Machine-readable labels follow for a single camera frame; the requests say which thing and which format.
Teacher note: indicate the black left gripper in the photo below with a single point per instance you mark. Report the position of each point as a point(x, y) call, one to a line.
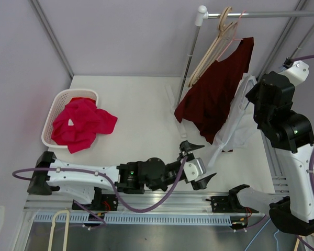
point(185, 147)

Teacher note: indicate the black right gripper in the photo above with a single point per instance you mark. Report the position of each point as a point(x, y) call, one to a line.
point(251, 94)

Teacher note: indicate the white t shirt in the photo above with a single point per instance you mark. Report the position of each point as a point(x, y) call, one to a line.
point(239, 125)

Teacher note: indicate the dark maroon t shirt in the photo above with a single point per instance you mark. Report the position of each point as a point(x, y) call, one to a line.
point(208, 102)

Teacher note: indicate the pink wire hanger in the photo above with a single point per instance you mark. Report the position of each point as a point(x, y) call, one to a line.
point(233, 37)

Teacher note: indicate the beige wooden hanger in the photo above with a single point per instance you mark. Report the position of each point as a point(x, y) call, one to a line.
point(217, 49)
point(212, 49)

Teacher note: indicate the pink magenta t shirt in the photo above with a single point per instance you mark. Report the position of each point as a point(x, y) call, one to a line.
point(78, 125)

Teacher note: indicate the red t shirt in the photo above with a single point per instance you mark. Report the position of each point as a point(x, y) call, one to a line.
point(83, 98)

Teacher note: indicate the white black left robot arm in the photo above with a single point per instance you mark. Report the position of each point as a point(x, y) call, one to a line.
point(80, 182)

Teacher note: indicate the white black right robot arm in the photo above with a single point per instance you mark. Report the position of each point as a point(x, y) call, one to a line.
point(291, 135)

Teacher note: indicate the metal clothes rack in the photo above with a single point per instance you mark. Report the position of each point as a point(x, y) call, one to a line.
point(203, 14)

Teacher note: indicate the white plastic laundry basket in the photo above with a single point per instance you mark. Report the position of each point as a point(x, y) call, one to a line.
point(58, 104)

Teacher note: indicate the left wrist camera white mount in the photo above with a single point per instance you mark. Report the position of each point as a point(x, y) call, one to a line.
point(194, 169)

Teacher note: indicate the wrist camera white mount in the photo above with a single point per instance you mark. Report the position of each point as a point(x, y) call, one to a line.
point(194, 169)
point(297, 73)

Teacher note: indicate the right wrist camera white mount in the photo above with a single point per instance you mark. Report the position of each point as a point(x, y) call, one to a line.
point(297, 73)

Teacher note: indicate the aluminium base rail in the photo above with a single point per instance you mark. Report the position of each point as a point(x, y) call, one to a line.
point(182, 201)

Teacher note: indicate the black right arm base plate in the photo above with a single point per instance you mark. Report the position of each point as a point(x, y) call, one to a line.
point(227, 204)

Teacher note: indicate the white slotted cable duct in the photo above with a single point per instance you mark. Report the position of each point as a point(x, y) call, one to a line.
point(140, 219)

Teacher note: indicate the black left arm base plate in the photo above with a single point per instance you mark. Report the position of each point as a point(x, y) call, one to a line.
point(103, 202)

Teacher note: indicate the blue wire hanger floor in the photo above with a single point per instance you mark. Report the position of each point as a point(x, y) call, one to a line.
point(264, 225)

